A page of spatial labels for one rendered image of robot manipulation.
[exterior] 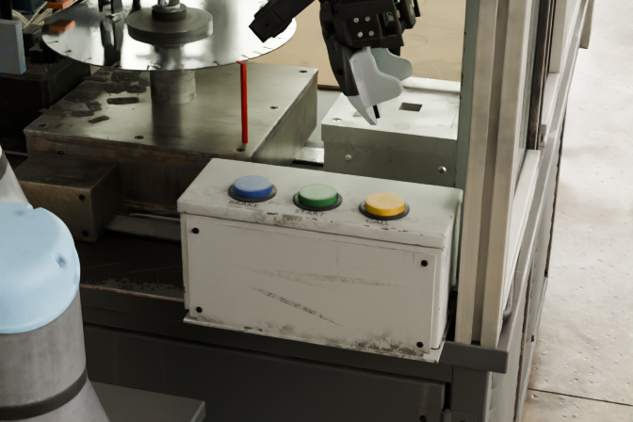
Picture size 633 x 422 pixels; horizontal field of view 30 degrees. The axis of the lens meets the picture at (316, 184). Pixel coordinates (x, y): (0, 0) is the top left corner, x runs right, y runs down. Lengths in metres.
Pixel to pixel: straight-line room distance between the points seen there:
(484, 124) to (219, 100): 0.53
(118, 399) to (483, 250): 0.39
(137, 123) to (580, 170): 2.11
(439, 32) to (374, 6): 1.01
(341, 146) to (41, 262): 0.51
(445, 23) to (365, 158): 0.86
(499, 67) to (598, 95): 2.89
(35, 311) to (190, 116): 0.61
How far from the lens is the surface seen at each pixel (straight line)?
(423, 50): 2.07
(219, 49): 1.48
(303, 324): 1.25
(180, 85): 1.57
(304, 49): 2.06
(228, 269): 1.24
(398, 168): 1.39
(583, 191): 3.34
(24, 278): 0.97
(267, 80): 1.65
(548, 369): 2.57
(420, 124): 1.39
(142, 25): 1.54
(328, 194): 1.20
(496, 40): 1.13
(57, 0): 1.63
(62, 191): 1.44
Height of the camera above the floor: 1.45
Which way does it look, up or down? 26 degrees down
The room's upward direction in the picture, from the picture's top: 1 degrees clockwise
